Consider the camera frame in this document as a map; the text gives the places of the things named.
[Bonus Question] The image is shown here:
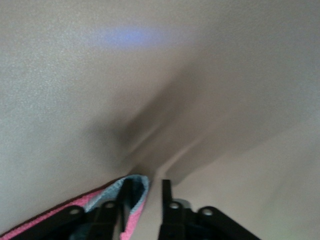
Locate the pink cloth with grey edge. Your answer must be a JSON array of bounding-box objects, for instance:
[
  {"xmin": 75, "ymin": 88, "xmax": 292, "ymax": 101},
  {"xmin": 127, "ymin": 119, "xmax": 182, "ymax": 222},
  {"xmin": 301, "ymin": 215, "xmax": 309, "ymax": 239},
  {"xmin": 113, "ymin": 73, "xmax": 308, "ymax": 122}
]
[{"xmin": 0, "ymin": 174, "xmax": 150, "ymax": 240}]

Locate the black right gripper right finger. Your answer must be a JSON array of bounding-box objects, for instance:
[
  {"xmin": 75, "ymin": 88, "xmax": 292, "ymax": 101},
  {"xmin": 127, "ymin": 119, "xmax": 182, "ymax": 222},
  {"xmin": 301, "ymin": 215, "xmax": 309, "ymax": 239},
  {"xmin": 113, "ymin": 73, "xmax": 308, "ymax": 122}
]
[{"xmin": 157, "ymin": 179, "xmax": 261, "ymax": 240}]

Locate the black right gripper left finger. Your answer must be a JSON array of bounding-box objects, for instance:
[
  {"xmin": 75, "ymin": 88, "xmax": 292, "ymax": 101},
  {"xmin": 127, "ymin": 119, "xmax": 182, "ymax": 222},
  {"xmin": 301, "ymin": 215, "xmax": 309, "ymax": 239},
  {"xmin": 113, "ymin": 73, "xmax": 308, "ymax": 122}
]
[{"xmin": 9, "ymin": 179, "xmax": 134, "ymax": 240}]

